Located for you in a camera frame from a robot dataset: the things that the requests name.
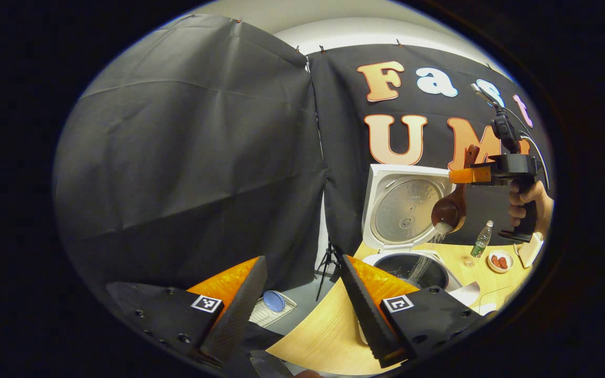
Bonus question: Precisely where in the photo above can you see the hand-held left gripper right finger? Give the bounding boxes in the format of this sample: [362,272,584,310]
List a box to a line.
[339,255,485,369]

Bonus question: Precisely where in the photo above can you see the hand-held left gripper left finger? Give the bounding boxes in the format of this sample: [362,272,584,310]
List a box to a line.
[105,255,269,366]

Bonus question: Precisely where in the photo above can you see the brown wooden spoon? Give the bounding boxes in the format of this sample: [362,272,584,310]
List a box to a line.
[431,144,481,235]

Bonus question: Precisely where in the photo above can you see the white rice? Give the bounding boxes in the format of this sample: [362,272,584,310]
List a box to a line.
[410,221,453,285]

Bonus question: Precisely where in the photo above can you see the white rice cooker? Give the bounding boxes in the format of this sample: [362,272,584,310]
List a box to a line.
[361,163,482,308]

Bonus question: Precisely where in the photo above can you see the blue round plate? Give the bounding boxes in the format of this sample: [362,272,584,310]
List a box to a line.
[263,290,286,313]

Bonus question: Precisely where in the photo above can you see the clear plastic water bottle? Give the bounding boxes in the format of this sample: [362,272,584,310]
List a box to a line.
[470,219,494,259]

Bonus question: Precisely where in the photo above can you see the black tripod stand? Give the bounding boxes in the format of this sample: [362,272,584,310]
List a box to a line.
[315,241,341,301]

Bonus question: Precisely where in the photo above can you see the white toaster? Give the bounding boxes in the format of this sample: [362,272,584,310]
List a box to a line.
[517,233,544,269]

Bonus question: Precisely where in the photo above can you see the white round plate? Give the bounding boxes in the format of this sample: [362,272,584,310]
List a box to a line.
[487,249,515,274]

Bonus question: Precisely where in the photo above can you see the black backdrop cloth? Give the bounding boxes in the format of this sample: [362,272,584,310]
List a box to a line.
[53,13,553,295]

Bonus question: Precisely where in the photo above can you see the white wire tray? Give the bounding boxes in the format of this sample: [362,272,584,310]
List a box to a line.
[249,290,298,328]

